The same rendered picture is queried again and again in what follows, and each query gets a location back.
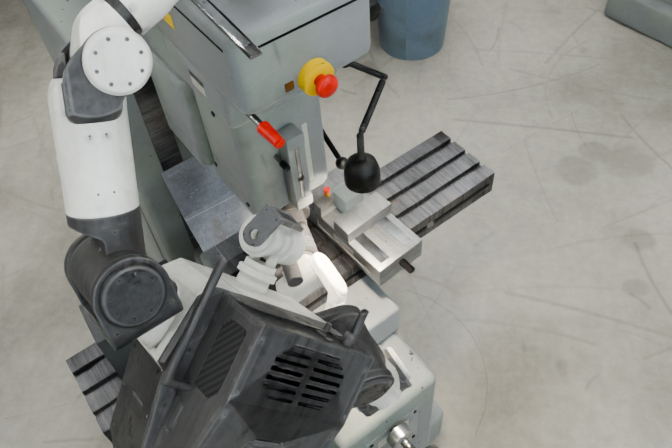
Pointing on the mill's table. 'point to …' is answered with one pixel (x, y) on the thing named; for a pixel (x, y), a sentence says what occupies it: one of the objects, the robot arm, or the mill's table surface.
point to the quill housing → (264, 151)
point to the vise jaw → (362, 216)
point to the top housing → (268, 18)
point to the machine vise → (388, 242)
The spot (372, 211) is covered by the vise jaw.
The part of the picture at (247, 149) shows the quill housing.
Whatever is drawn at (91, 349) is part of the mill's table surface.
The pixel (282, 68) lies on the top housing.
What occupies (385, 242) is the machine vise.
